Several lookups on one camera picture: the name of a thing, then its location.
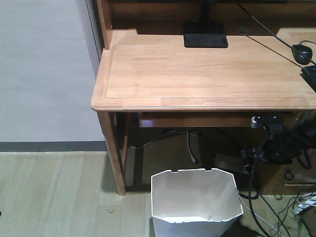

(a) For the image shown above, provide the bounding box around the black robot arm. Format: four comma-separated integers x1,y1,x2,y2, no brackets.
241,111,316,164

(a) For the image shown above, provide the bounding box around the black keyboard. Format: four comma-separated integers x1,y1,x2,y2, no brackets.
301,65,316,92

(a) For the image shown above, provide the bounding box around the black monitor stand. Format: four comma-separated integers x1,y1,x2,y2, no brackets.
183,0,229,48

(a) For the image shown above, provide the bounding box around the light wooden desk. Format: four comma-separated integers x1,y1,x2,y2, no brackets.
91,0,316,196

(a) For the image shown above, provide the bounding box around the black computer mouse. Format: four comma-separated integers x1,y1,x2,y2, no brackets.
291,44,313,65

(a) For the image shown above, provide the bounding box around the white hanging cable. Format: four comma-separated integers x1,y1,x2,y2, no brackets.
185,127,197,164

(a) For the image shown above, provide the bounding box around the white power strip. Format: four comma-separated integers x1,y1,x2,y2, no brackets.
214,154,249,174

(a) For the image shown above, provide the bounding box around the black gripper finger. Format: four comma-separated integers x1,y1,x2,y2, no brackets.
241,146,258,158

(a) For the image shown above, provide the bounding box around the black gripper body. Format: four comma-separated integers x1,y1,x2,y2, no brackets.
257,138,303,164

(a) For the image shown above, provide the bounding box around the black monitor cable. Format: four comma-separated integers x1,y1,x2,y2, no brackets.
236,2,316,67

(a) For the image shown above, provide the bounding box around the wooden drawer cabinet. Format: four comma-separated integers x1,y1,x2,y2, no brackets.
257,156,316,195

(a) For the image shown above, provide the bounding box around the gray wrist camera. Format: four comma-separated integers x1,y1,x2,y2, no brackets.
251,116,284,128

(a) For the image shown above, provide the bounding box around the black floor cable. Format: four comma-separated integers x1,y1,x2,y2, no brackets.
237,187,316,237

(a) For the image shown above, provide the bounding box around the white plastic trash bin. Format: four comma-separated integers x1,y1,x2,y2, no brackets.
151,168,243,237

